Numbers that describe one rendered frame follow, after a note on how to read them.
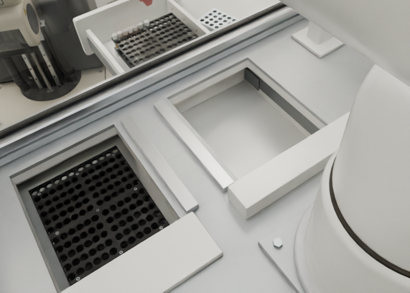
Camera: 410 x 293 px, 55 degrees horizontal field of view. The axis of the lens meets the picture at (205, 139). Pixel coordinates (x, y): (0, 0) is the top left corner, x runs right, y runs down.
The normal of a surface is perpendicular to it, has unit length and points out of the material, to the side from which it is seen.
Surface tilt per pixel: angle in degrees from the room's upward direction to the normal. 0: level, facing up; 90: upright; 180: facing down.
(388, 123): 73
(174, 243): 0
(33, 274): 0
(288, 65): 0
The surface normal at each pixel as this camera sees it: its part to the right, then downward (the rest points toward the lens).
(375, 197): -0.81, 0.26
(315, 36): -0.83, 0.46
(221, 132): -0.06, -0.63
